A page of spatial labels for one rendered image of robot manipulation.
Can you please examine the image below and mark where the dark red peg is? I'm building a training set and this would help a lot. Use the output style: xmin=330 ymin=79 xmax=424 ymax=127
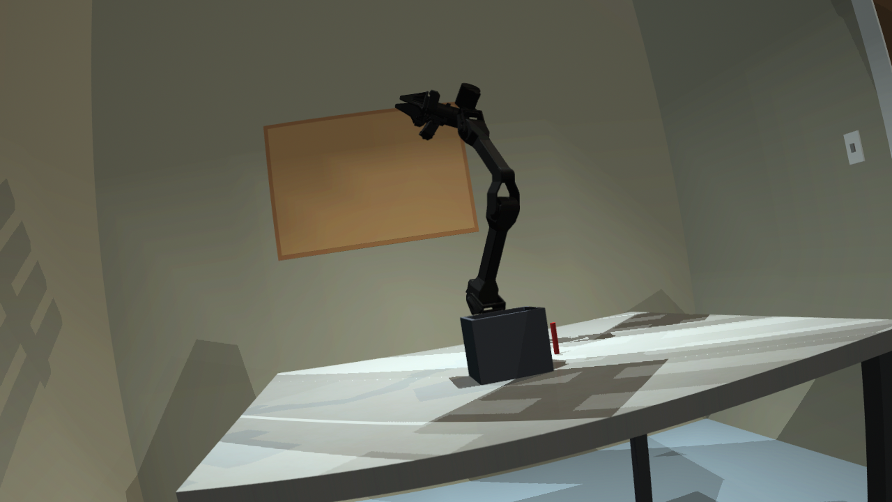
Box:
xmin=550 ymin=322 xmax=560 ymax=354

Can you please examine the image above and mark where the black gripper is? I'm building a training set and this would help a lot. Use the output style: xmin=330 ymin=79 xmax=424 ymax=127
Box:
xmin=395 ymin=89 xmax=454 ymax=127

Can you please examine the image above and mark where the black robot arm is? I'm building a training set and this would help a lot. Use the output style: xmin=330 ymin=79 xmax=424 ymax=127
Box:
xmin=419 ymin=83 xmax=520 ymax=314

